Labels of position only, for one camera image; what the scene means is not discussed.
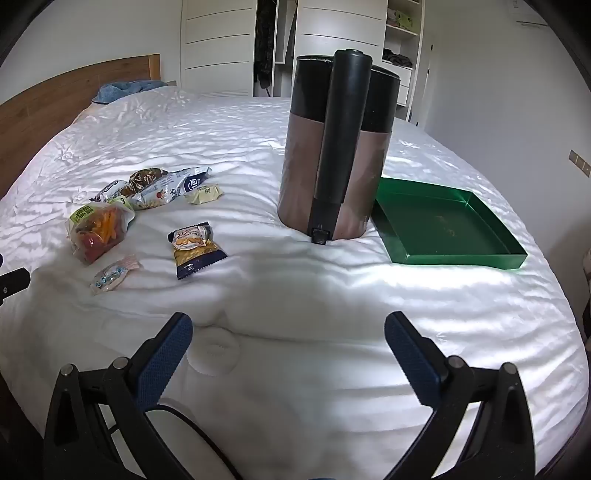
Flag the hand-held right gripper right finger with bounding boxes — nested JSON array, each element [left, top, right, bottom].
[[384, 311, 548, 480]]

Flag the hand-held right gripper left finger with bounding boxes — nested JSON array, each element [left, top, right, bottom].
[[44, 312, 194, 480]]

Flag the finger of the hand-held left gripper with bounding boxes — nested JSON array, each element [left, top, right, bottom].
[[0, 268, 32, 296]]

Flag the chocolate sandwich cookie packet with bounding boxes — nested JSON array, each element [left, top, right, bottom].
[[90, 180, 132, 204]]

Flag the dark brown nut packet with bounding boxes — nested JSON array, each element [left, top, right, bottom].
[[128, 168, 169, 195]]

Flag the small clear pink packet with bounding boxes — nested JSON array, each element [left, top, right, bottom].
[[90, 255, 141, 296]]

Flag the orange dried fruit packet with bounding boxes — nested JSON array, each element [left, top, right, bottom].
[[66, 202, 136, 266]]

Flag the blue and yellow cracker packet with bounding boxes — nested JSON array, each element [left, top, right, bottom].
[[167, 222, 228, 280]]

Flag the green square tray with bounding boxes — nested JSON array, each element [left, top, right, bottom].
[[372, 176, 528, 270]]

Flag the white packet with red print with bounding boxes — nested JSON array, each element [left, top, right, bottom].
[[131, 187, 178, 210]]

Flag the small pale yellow packet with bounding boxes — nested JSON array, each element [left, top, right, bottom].
[[184, 184, 223, 205]]

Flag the white and blue packet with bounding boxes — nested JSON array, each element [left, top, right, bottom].
[[157, 166, 213, 197]]

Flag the wooden headboard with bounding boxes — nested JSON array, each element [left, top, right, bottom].
[[0, 54, 161, 199]]

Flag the black and brown electric kettle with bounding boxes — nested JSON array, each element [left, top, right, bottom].
[[277, 48, 400, 245]]

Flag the blue towel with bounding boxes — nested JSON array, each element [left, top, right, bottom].
[[95, 80, 167, 103]]

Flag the dark folded clothes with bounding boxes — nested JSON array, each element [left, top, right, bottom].
[[382, 48, 413, 68]]

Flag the white wardrobe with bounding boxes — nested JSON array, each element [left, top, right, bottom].
[[180, 0, 423, 123]]

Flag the dark hanging clothes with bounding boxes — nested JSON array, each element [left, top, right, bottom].
[[254, 0, 278, 88]]

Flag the green folded clothes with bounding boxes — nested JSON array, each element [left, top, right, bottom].
[[387, 7, 419, 31]]

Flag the black cable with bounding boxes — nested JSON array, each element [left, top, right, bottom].
[[108, 404, 241, 480]]

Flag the wall switch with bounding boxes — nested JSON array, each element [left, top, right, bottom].
[[569, 149, 591, 177]]

